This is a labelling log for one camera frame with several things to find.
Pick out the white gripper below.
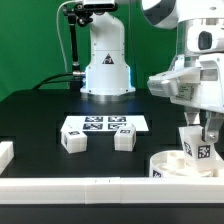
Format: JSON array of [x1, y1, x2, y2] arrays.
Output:
[[170, 18, 224, 142]]

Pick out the white round stool seat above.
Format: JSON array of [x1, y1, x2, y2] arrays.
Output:
[[149, 150, 224, 178]]

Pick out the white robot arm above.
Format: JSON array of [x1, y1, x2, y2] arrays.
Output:
[[83, 0, 224, 142]]

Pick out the white sheet with tags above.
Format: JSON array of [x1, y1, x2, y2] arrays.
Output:
[[62, 115, 149, 132]]

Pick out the white left fence block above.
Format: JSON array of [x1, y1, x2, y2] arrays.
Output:
[[0, 141, 14, 175]]

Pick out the white front fence rail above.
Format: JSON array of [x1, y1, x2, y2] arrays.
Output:
[[0, 177, 224, 204]]

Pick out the black cables on table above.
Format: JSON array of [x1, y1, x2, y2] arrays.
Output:
[[32, 72, 83, 90]]

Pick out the overhead camera bar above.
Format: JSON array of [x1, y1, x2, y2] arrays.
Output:
[[83, 0, 115, 10]]

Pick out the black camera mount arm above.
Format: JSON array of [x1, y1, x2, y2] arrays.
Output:
[[63, 3, 93, 91]]

